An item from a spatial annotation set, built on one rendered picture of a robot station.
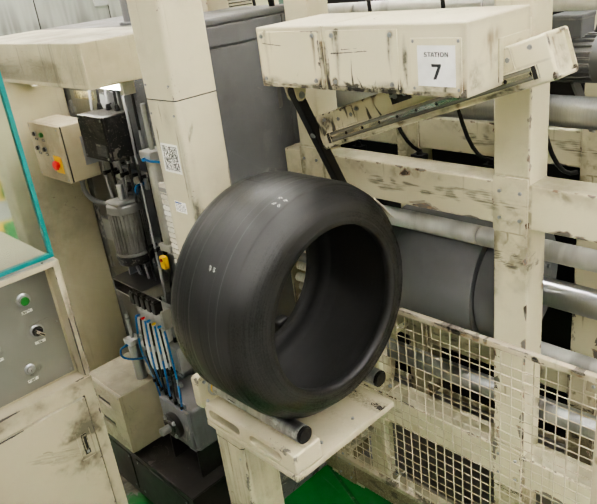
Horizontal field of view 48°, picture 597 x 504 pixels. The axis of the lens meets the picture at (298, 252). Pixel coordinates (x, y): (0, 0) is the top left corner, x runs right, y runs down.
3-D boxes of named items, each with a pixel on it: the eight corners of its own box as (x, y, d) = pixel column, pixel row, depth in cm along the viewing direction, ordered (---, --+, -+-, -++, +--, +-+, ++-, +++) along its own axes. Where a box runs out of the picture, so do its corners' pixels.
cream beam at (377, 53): (261, 87, 171) (252, 28, 165) (327, 68, 186) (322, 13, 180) (466, 101, 129) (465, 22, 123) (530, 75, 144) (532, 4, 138)
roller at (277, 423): (210, 394, 180) (207, 381, 179) (223, 386, 183) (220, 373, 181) (300, 448, 156) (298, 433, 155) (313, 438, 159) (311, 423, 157)
